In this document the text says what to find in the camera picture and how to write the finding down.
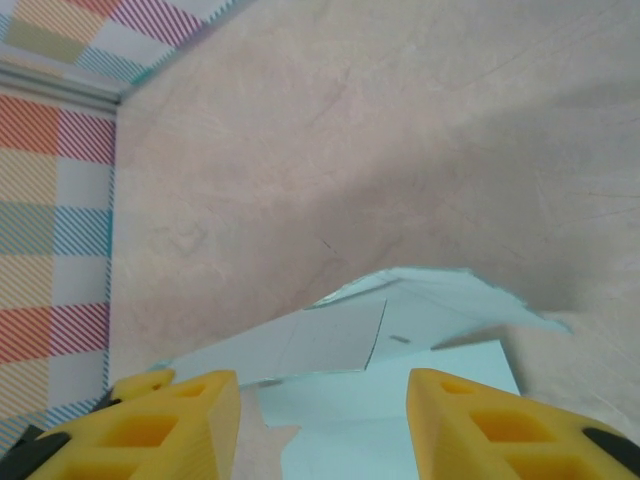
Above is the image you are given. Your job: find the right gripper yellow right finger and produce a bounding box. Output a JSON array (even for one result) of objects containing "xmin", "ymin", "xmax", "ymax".
[{"xmin": 407, "ymin": 368, "xmax": 640, "ymax": 480}]

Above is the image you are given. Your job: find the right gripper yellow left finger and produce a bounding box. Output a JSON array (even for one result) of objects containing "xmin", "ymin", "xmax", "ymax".
[{"xmin": 0, "ymin": 368, "xmax": 242, "ymax": 480}]

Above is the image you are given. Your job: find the aluminium frame post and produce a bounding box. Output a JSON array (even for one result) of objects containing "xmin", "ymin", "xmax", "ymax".
[{"xmin": 0, "ymin": 62, "xmax": 124, "ymax": 107}]

